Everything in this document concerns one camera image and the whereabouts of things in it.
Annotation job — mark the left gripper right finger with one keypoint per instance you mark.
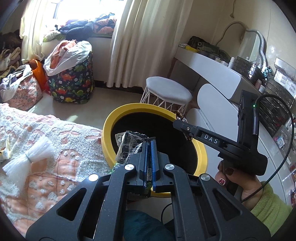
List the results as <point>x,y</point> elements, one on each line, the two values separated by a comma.
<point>156,172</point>

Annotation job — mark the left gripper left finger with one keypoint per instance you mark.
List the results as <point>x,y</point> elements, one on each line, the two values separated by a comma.
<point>143,166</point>

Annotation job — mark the black printed snack wrapper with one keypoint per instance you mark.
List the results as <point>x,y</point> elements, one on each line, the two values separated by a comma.
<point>128,143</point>

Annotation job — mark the white plastic straw bundle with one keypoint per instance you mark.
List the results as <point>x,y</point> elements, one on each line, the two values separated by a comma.
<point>17,170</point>

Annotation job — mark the yellow white wrapper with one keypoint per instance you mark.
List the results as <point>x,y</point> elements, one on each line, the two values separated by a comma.
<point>5,152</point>

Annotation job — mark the yellow rimmed black trash bin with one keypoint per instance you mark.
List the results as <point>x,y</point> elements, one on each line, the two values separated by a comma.
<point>167,163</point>

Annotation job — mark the right hand red nails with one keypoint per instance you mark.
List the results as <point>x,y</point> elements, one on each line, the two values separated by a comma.
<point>249,184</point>

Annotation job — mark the white vanity desk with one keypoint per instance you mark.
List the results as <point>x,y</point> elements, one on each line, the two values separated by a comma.
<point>218,101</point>

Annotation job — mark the white stool grey cushion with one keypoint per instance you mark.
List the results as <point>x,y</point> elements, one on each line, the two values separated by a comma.
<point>167,93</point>

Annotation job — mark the orange white bed blanket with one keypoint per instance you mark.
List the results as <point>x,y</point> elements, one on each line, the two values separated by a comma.
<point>78,154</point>

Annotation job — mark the dinosaur print laundry basket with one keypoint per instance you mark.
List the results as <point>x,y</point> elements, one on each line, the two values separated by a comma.
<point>74,85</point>

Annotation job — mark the vanity mirror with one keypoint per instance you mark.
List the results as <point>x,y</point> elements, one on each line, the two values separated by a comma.
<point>252,48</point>

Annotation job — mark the cream right curtain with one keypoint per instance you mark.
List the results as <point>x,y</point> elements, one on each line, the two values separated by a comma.
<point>145,39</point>

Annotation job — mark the cream curtain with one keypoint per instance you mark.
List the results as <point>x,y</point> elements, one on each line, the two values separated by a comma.
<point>145,39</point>
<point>33,28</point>

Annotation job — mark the dark bag on desk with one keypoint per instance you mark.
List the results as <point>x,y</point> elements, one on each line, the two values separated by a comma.
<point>207,49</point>

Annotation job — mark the white plastic bag with clothes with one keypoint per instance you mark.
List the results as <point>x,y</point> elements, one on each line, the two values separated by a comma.
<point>67,54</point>

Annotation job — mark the pink floral fabric bag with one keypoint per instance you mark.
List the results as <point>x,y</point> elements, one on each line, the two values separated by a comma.
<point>23,94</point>

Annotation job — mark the clothes pile on windowsill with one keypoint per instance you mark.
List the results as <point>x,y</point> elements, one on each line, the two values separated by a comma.
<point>81,30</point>

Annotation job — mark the orange bag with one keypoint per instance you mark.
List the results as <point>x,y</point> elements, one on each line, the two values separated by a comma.
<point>39,74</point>

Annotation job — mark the clothes pile on bed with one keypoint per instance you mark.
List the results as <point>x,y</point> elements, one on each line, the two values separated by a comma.
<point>11,44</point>

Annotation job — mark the cream left curtain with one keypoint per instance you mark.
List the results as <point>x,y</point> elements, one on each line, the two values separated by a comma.
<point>33,28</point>

